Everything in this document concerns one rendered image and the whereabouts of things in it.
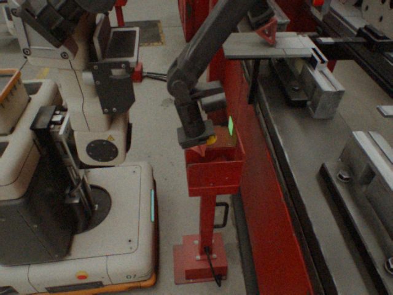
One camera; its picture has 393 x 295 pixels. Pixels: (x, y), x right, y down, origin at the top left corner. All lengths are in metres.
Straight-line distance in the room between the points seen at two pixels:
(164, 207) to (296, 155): 1.08
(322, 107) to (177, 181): 1.15
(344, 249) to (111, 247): 0.92
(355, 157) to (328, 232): 0.19
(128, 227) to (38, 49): 0.86
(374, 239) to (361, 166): 0.16
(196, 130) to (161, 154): 1.28
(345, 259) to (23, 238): 0.97
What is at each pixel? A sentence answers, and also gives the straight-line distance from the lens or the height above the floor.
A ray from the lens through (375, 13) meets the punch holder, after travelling 0.67.
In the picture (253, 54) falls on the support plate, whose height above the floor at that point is 1.00.
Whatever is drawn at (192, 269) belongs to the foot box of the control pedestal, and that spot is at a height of 0.12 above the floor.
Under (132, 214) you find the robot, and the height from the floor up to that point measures 0.28.
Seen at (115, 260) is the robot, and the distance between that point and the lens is 1.25.
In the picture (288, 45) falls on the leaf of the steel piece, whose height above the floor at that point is 1.00.
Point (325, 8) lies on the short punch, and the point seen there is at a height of 1.12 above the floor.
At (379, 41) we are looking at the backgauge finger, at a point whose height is 1.02.
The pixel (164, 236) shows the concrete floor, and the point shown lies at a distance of 1.58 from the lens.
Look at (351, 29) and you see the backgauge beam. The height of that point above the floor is 0.97.
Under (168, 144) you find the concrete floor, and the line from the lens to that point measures 2.07.
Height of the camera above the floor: 1.37
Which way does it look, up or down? 43 degrees down
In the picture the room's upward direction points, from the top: straight up
